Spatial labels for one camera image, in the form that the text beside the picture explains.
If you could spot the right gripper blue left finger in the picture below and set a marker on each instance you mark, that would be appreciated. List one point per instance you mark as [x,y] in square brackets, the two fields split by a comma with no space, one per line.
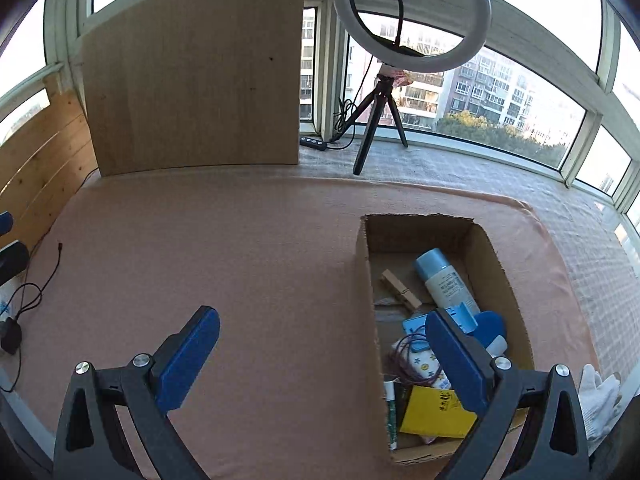
[181,357]

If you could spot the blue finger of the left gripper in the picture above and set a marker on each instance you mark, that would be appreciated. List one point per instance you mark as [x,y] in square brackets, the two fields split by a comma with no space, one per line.
[6,222]
[14,259]

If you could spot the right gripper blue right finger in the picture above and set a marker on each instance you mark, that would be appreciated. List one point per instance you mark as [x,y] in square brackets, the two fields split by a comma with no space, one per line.
[465,361]

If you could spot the patterned tissue pack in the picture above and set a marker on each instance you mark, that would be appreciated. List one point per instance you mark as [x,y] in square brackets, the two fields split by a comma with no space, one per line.
[420,368]

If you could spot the blue round case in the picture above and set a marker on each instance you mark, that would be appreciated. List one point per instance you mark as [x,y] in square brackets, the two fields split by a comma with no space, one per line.
[490,326]

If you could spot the yellow black card pack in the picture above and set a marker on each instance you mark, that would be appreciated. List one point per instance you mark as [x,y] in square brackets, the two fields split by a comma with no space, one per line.
[436,413]

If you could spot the white lotion bottle blue cap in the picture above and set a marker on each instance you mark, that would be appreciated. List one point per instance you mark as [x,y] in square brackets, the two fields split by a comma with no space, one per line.
[443,281]

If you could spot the green white glue stick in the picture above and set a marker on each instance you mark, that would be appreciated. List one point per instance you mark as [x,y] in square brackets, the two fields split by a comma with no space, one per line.
[391,417]

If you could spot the cardboard box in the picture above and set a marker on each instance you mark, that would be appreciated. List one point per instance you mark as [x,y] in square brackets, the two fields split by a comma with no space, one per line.
[394,241]

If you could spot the wooden clothespin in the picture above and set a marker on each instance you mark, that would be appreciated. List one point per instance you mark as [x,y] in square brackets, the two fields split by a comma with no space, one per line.
[401,291]

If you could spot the white power adapter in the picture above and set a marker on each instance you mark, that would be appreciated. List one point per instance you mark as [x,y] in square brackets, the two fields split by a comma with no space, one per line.
[497,347]

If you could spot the white power strip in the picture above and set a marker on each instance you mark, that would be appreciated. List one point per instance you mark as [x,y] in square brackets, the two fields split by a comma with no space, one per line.
[6,292]

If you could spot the pine slat headboard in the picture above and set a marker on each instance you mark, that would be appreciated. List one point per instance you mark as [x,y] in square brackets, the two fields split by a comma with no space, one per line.
[44,164]

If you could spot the black plug adapter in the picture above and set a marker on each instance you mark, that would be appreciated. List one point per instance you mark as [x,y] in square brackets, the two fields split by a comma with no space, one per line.
[10,336]

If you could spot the white work glove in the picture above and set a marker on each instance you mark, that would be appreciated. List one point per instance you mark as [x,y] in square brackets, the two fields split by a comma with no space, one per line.
[598,398]

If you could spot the black power strip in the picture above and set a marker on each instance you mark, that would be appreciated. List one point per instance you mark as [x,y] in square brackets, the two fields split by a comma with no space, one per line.
[314,143]

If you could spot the large oak wood board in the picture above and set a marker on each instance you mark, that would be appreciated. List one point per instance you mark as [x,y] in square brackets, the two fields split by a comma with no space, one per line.
[186,83]

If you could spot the black tripod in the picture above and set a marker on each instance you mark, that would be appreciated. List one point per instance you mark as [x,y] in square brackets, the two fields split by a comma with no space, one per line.
[380,98]

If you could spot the white ring light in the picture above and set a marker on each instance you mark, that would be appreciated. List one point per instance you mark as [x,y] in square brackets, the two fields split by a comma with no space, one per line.
[469,19]

